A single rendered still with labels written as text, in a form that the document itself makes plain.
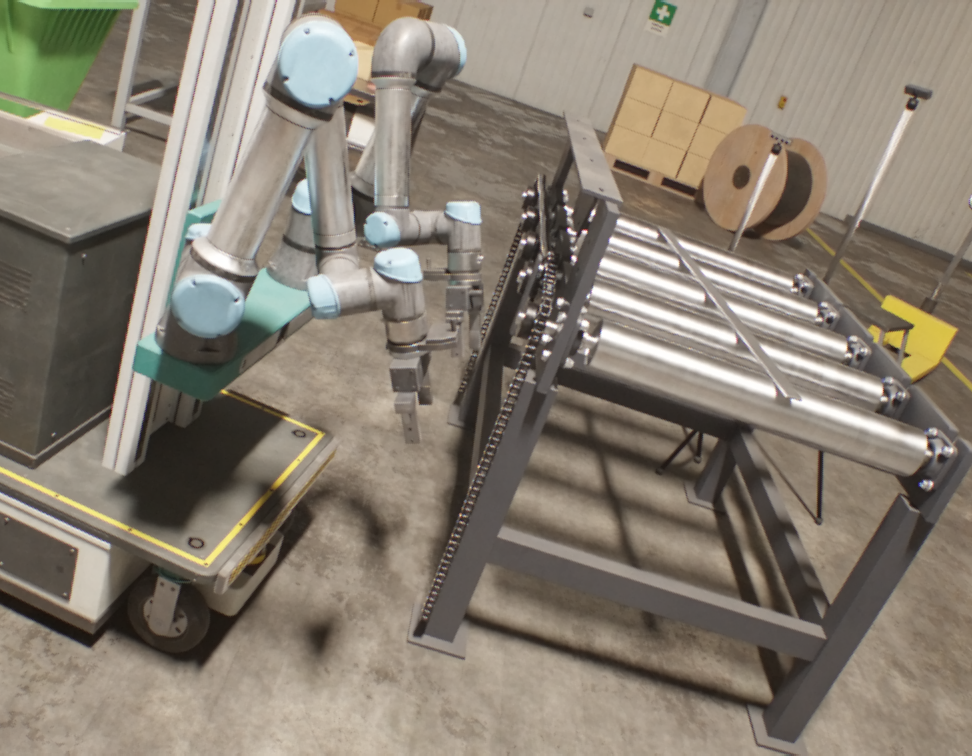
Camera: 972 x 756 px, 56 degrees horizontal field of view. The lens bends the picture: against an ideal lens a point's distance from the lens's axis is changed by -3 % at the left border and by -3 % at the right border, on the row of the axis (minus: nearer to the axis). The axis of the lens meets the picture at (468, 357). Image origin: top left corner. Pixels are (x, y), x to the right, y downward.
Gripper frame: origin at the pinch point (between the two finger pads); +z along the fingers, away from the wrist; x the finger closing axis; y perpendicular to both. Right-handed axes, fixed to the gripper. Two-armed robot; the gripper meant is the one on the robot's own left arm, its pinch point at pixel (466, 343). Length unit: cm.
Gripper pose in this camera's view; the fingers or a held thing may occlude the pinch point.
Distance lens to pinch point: 210.5
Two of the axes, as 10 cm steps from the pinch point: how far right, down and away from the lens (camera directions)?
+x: 2.9, -1.6, 9.4
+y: 9.6, 0.2, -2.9
